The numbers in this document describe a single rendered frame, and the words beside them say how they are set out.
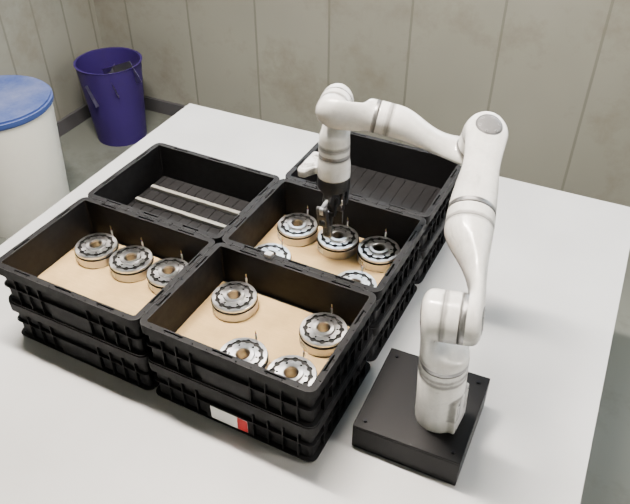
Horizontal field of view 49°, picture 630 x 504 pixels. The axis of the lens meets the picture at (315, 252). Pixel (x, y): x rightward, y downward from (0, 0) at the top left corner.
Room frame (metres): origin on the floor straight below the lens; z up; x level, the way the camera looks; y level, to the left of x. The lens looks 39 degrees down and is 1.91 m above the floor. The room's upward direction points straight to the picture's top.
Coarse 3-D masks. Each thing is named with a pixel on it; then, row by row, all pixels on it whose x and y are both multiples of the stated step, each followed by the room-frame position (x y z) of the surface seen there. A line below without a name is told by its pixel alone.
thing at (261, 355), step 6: (228, 342) 0.99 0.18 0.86; (234, 342) 0.99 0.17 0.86; (240, 342) 0.99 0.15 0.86; (246, 342) 0.99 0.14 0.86; (252, 342) 0.99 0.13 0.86; (258, 342) 0.99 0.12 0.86; (222, 348) 0.97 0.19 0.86; (228, 348) 0.97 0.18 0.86; (258, 348) 0.97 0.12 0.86; (264, 348) 0.97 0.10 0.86; (258, 354) 0.96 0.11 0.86; (264, 354) 0.96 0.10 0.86; (252, 360) 0.94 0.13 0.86; (258, 360) 0.94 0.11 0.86; (264, 360) 0.94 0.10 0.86
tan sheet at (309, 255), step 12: (276, 228) 1.42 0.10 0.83; (264, 240) 1.37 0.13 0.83; (276, 240) 1.37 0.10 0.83; (360, 240) 1.37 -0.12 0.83; (300, 252) 1.32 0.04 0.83; (312, 252) 1.32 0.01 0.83; (312, 264) 1.28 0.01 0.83; (324, 264) 1.28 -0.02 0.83; (336, 264) 1.28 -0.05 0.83; (348, 264) 1.28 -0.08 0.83; (372, 276) 1.23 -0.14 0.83
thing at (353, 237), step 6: (336, 228) 1.38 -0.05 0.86; (342, 228) 1.38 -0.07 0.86; (348, 228) 1.38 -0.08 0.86; (318, 234) 1.36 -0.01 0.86; (348, 234) 1.36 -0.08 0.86; (354, 234) 1.36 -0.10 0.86; (318, 240) 1.33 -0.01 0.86; (324, 240) 1.34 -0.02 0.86; (330, 240) 1.33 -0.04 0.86; (348, 240) 1.33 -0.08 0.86; (354, 240) 1.33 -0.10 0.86; (324, 246) 1.31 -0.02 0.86; (330, 246) 1.31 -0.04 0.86; (336, 246) 1.31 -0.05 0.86; (342, 246) 1.31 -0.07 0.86; (348, 246) 1.31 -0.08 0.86
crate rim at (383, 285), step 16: (272, 192) 1.44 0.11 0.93; (320, 192) 1.45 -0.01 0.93; (256, 208) 1.37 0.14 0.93; (384, 208) 1.37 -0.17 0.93; (240, 224) 1.31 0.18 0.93; (224, 240) 1.25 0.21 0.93; (416, 240) 1.26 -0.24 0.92; (400, 256) 1.19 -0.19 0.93; (320, 272) 1.13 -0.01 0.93; (368, 288) 1.08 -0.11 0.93; (384, 288) 1.09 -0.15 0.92
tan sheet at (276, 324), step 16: (208, 304) 1.14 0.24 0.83; (272, 304) 1.14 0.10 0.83; (192, 320) 1.09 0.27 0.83; (208, 320) 1.09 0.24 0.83; (256, 320) 1.09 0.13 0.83; (272, 320) 1.09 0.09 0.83; (288, 320) 1.09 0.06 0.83; (192, 336) 1.04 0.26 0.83; (208, 336) 1.04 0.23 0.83; (224, 336) 1.04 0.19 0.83; (240, 336) 1.04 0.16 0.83; (272, 336) 1.04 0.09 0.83; (288, 336) 1.04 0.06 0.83; (272, 352) 0.99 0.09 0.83; (288, 352) 0.99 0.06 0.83; (320, 368) 0.95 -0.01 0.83
